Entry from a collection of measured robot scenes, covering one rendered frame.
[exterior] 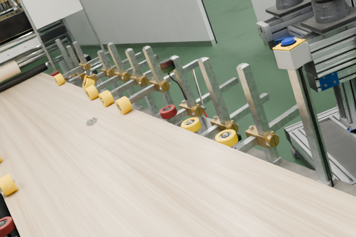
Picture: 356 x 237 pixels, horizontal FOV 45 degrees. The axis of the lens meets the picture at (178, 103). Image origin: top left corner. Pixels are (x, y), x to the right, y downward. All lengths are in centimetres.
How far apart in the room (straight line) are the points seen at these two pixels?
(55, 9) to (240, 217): 320
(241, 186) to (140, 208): 33
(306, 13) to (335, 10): 51
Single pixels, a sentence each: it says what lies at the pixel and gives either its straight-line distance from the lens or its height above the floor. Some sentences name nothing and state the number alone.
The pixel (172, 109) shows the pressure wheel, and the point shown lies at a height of 91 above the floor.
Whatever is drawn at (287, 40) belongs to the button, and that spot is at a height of 123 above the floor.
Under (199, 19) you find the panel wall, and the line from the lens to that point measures 606.
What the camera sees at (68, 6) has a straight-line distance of 412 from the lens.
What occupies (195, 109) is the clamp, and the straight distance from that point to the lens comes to 199.
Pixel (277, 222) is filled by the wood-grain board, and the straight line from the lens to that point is 114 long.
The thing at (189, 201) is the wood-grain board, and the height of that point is 90.
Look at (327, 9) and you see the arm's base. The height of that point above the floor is 110.
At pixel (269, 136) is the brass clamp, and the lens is 162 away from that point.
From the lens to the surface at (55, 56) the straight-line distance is 410.
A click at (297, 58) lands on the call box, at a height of 118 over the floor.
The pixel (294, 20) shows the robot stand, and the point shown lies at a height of 96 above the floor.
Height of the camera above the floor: 163
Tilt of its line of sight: 21 degrees down
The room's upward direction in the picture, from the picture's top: 22 degrees counter-clockwise
